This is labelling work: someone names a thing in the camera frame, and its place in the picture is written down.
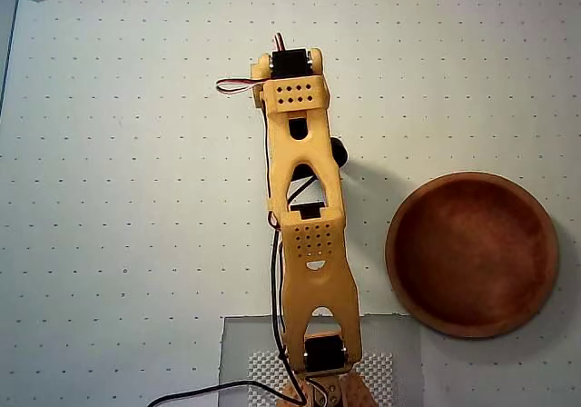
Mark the perforated tan robot base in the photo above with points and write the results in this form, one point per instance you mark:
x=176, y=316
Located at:
x=358, y=393

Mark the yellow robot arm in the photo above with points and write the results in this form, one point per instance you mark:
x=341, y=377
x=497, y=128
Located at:
x=313, y=280

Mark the round wooden bowl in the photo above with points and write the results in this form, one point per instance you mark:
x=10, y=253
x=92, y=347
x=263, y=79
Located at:
x=472, y=257

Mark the white foam grip mat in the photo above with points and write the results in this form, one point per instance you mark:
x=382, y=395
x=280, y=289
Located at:
x=381, y=380

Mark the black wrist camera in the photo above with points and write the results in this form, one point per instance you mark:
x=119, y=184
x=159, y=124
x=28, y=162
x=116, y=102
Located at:
x=339, y=152

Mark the grey base plate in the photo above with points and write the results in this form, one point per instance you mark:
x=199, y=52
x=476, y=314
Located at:
x=399, y=343

